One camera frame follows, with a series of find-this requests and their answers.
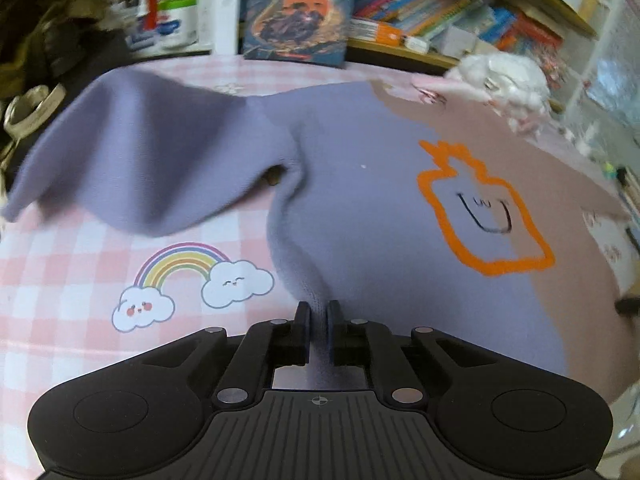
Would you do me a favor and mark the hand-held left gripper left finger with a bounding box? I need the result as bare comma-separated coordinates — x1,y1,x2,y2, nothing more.
142,301,312,412

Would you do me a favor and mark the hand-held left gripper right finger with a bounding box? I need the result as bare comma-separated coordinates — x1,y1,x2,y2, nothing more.
326,301,503,408

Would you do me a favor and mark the purple and mauve sweater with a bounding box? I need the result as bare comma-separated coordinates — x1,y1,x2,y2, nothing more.
0,67,632,396

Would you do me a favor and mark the pink checkered printed mat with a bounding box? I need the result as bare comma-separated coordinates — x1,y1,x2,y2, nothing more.
0,52,640,480

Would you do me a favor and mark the white plush bag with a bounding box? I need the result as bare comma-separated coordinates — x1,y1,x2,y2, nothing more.
445,52,552,136

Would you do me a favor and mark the wooden bookshelf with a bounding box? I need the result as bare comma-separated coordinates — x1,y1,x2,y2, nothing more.
345,0,601,70

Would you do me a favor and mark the orange and white box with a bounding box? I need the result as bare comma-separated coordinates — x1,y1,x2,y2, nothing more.
350,19,431,54

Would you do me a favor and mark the fantasy novel book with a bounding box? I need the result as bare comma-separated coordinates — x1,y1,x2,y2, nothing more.
239,0,358,69

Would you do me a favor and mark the white tub with blue label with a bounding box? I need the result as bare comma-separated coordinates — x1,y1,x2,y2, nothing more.
127,0,199,54

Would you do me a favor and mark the row of colourful books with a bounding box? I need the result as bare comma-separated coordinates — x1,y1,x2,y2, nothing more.
350,0,566,61

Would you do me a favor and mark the olive green bag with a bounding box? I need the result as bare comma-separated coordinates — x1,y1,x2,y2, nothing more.
0,0,128,91

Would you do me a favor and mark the beige strap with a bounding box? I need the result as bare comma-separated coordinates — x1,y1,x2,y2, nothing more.
2,84,67,138

